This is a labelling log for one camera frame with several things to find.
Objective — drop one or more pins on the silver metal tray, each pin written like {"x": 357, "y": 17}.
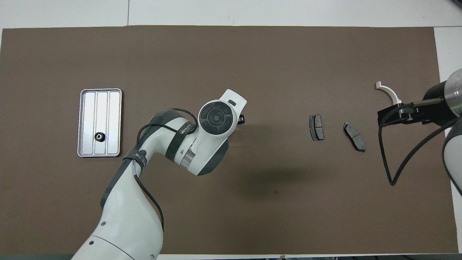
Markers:
{"x": 90, "y": 115}

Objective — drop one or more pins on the white curved plastic bracket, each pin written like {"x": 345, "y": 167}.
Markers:
{"x": 389, "y": 91}

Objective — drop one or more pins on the brown table mat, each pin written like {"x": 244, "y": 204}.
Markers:
{"x": 216, "y": 72}

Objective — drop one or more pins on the large black bearing gear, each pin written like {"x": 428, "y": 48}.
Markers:
{"x": 99, "y": 137}

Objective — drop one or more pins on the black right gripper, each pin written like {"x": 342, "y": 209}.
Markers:
{"x": 435, "y": 112}

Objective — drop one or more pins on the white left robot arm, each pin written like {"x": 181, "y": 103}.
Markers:
{"x": 213, "y": 126}

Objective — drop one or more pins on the grey brake pad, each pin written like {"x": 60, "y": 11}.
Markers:
{"x": 316, "y": 127}
{"x": 354, "y": 136}

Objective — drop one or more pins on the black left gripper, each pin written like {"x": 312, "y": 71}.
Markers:
{"x": 242, "y": 119}

